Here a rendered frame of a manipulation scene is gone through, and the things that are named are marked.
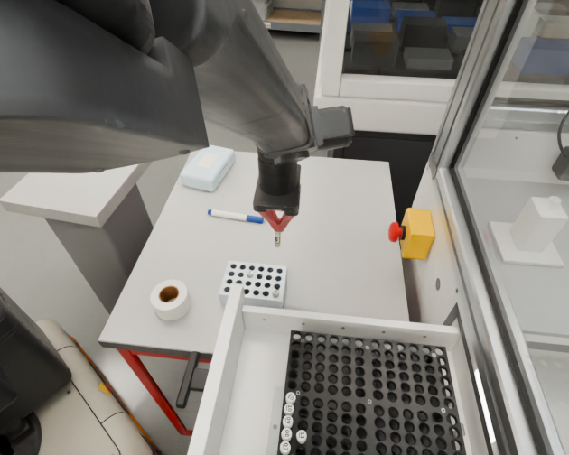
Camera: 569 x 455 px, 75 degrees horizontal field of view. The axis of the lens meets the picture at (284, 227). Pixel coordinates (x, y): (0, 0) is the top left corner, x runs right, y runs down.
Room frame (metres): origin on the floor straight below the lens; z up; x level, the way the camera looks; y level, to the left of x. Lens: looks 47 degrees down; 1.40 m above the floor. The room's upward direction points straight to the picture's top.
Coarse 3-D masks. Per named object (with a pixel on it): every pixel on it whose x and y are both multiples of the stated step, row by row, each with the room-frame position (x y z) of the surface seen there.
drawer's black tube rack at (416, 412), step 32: (320, 352) 0.23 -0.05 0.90; (352, 352) 0.23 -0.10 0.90; (384, 352) 0.23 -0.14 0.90; (416, 352) 0.23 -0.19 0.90; (288, 384) 0.20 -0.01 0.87; (320, 384) 0.19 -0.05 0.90; (352, 384) 0.18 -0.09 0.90; (384, 384) 0.18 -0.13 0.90; (416, 384) 0.18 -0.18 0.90; (448, 384) 0.19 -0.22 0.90; (320, 416) 0.15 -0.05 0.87; (352, 416) 0.14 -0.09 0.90; (384, 416) 0.14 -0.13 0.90; (416, 416) 0.14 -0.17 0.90; (448, 416) 0.15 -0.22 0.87; (320, 448) 0.11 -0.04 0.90; (352, 448) 0.11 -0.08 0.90; (384, 448) 0.12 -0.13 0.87; (416, 448) 0.11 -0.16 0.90; (448, 448) 0.11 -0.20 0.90
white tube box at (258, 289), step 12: (228, 264) 0.46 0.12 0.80; (240, 264) 0.46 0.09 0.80; (252, 264) 0.46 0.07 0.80; (264, 264) 0.46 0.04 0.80; (228, 276) 0.43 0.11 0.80; (240, 276) 0.44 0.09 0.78; (264, 276) 0.43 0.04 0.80; (276, 276) 0.43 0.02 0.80; (228, 288) 0.41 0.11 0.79; (252, 288) 0.40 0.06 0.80; (264, 288) 0.40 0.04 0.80; (276, 288) 0.42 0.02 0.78; (252, 300) 0.38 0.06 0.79; (264, 300) 0.38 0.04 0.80; (276, 300) 0.38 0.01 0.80
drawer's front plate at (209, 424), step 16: (240, 288) 0.32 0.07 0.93; (240, 304) 0.30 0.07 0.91; (224, 320) 0.26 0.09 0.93; (240, 320) 0.29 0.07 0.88; (224, 336) 0.24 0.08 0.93; (240, 336) 0.28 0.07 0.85; (224, 352) 0.22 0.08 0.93; (224, 368) 0.20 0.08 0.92; (208, 384) 0.17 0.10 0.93; (224, 384) 0.19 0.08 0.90; (208, 400) 0.15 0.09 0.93; (224, 400) 0.17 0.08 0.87; (208, 416) 0.14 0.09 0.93; (224, 416) 0.16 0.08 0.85; (208, 432) 0.12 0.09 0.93; (192, 448) 0.10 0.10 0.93; (208, 448) 0.11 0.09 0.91
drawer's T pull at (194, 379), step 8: (192, 352) 0.22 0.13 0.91; (192, 360) 0.21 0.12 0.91; (192, 368) 0.20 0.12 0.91; (200, 368) 0.20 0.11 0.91; (184, 376) 0.19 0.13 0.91; (192, 376) 0.19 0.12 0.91; (200, 376) 0.19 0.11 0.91; (184, 384) 0.18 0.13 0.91; (192, 384) 0.18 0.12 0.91; (200, 384) 0.18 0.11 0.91; (184, 392) 0.17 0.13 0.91; (176, 400) 0.16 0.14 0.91; (184, 400) 0.16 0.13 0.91
